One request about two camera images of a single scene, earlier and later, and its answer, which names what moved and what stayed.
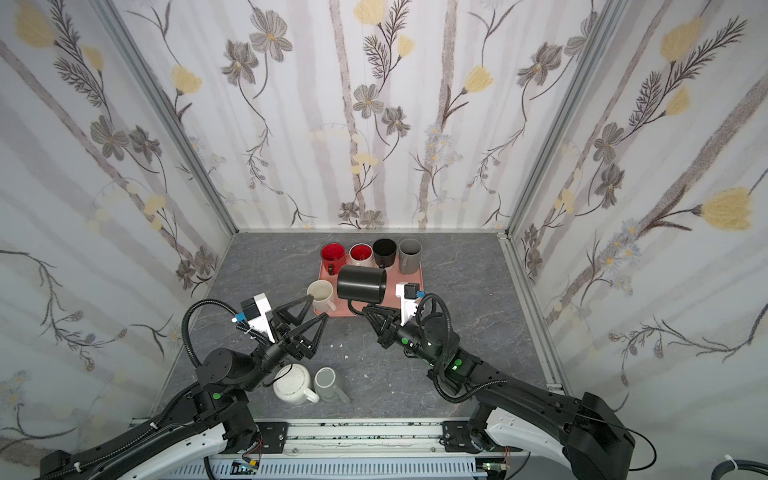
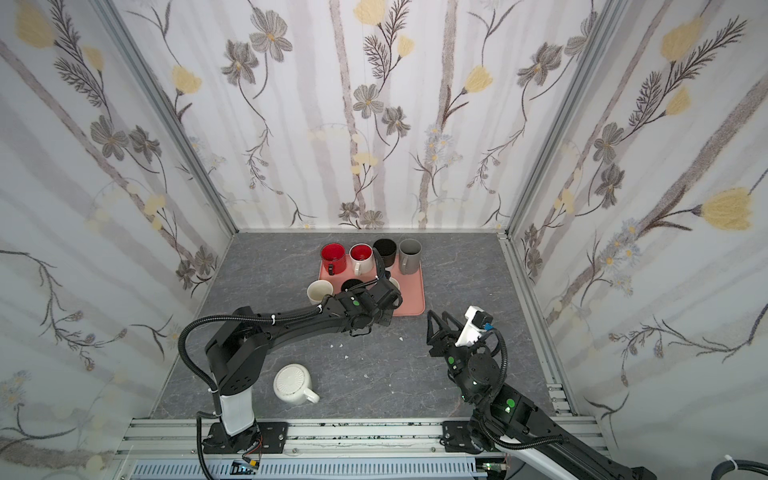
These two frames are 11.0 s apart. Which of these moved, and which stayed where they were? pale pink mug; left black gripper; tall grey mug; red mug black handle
Moved: left black gripper
Stayed: tall grey mug; red mug black handle; pale pink mug
